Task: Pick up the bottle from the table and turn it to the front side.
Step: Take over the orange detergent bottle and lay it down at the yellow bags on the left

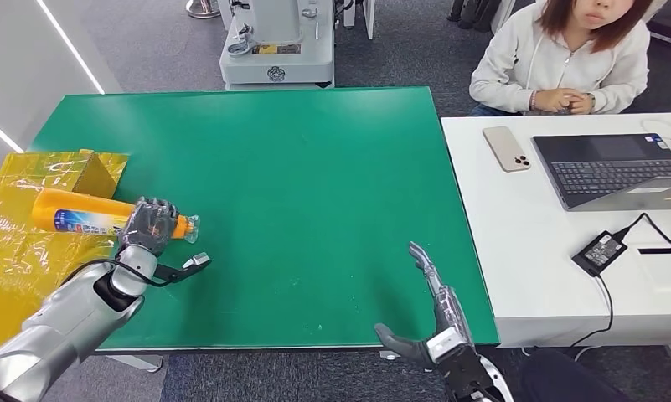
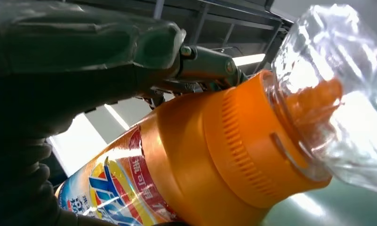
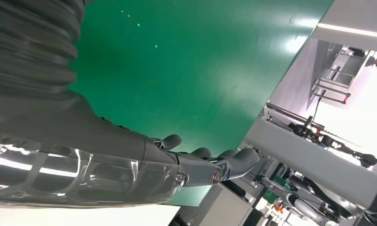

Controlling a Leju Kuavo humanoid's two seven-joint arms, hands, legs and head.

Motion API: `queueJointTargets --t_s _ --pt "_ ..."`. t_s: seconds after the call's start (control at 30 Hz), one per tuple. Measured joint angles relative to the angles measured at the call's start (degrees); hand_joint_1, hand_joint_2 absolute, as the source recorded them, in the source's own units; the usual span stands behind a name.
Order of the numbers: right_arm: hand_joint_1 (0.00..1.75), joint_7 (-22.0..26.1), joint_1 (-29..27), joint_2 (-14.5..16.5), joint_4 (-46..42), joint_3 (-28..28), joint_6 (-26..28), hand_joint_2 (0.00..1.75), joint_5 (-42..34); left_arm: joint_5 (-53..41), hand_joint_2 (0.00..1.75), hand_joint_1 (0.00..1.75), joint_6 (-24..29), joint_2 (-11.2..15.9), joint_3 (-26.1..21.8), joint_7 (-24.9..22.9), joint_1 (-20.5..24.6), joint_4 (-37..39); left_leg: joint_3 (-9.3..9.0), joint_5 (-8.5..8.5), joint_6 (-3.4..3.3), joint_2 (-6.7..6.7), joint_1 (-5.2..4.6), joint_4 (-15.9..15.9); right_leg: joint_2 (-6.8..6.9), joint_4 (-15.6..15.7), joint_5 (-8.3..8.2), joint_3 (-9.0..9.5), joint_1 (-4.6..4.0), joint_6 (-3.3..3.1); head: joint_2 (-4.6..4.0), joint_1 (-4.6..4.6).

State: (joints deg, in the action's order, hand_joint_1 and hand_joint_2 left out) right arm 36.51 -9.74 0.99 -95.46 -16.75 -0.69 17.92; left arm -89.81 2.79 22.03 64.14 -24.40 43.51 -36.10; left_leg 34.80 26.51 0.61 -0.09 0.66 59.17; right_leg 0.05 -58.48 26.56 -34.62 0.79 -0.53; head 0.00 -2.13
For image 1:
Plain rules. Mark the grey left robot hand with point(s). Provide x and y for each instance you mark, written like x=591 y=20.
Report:
x=146 y=227

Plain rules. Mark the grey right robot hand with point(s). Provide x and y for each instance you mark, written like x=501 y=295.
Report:
x=451 y=316

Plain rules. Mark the orange plastic bottle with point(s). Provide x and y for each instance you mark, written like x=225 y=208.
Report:
x=74 y=213

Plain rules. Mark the white desk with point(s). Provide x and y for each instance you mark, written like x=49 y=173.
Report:
x=535 y=249

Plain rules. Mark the yellow taped cardboard box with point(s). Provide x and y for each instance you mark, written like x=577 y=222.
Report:
x=19 y=266

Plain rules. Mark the white table foot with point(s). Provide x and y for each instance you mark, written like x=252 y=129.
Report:
x=138 y=362

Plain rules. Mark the green table mat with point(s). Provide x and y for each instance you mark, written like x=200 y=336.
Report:
x=290 y=211

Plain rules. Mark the black power adapter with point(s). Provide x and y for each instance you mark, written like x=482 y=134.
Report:
x=598 y=254

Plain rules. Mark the beige smartphone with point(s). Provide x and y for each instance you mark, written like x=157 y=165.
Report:
x=506 y=148

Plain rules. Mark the pale grey machine base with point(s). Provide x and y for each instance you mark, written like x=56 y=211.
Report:
x=279 y=61

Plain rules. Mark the dark grey laptop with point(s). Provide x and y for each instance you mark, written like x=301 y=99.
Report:
x=612 y=173

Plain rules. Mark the flat black strip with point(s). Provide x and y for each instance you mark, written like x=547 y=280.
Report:
x=665 y=251

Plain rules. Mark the chrome stand base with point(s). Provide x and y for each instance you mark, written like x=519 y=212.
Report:
x=203 y=8

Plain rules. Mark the person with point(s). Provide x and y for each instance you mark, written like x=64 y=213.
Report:
x=524 y=72

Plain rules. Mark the black chair legs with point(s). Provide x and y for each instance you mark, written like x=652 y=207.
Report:
x=472 y=12

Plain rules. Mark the white furniture panel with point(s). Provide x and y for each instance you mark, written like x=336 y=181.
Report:
x=370 y=16

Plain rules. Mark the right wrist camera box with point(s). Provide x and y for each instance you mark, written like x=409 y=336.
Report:
x=462 y=369

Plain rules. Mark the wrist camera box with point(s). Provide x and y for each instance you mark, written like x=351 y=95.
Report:
x=193 y=262
x=462 y=369

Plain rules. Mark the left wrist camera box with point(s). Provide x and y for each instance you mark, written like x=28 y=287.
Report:
x=193 y=262

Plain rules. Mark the small white table bracket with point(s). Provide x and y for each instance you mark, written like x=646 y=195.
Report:
x=389 y=355

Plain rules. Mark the white furniture post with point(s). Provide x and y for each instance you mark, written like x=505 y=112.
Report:
x=504 y=16

